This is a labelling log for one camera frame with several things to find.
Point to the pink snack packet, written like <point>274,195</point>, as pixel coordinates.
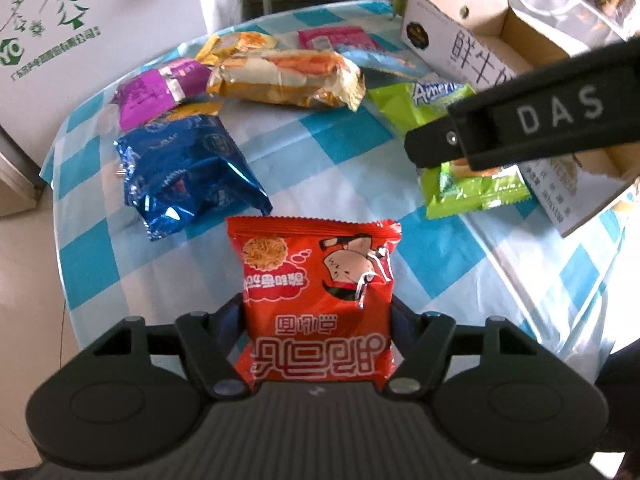
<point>335,37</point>

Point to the green snack packet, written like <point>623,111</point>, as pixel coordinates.
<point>400,105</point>

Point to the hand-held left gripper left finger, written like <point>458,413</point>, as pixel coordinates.
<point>231,330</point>

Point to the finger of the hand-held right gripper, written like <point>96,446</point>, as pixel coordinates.
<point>430,145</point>

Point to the cardboard box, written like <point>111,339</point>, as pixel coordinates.
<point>445,25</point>

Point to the small yellow cake packet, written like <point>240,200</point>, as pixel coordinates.
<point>235,42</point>

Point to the red noodle snack packet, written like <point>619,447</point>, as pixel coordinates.
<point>310,310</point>

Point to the white tree-print appliance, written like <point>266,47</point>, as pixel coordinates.
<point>100,35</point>

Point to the light blue snack packet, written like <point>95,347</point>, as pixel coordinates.
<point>385,62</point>

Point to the blue foil snack packet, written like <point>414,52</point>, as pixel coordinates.
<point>185,170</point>

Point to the large orange bread packet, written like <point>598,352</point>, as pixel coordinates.
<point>280,77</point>

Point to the purple snack packet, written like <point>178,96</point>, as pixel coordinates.
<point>150,92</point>

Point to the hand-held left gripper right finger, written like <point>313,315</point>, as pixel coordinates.
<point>400,322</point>

